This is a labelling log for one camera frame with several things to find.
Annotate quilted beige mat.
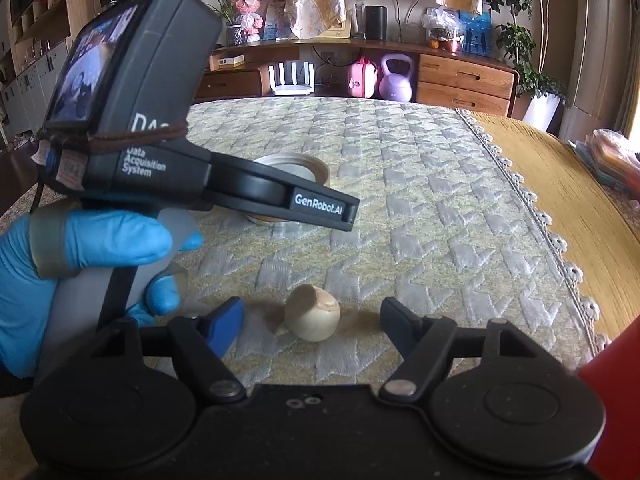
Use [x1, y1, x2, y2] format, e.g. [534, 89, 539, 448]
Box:
[0, 95, 612, 391]

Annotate blue gloved left hand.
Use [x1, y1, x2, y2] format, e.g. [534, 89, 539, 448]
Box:
[1, 208, 174, 379]

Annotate blue plastic stool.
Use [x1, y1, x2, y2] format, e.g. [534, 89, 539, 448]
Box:
[458, 10, 492, 56]

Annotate black cylinder speaker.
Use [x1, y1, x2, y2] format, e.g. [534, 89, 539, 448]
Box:
[363, 6, 387, 41]

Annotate pink plush doll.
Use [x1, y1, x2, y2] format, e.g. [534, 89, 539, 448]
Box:
[231, 0, 264, 44]

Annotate cream wooden egg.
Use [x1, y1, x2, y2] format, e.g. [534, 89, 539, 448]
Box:
[283, 284, 341, 342]

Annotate purple kettlebell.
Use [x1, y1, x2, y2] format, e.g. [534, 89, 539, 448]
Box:
[378, 53, 414, 103]

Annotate yellow table runner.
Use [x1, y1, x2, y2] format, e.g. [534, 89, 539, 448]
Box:
[458, 110, 639, 352]

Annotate gold rimmed tin lid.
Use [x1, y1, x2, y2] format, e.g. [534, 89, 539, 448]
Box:
[226, 158, 342, 226]

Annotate red metal tin box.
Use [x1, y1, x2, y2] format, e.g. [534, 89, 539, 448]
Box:
[578, 318, 640, 479]

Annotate stack of plastic folders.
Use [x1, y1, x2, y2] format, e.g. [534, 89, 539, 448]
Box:
[570, 129, 640, 200]

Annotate white wifi router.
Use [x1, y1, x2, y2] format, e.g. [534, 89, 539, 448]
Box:
[268, 61, 316, 96]

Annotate potted green plant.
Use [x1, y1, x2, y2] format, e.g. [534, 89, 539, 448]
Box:
[485, 0, 566, 131]

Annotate wooden tv cabinet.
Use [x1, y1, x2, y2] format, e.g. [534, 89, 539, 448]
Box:
[194, 39, 518, 116]

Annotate pink small bag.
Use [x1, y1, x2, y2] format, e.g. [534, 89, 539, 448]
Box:
[347, 56, 378, 99]

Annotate bag of fruit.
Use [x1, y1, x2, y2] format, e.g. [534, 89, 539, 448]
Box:
[421, 6, 465, 53]

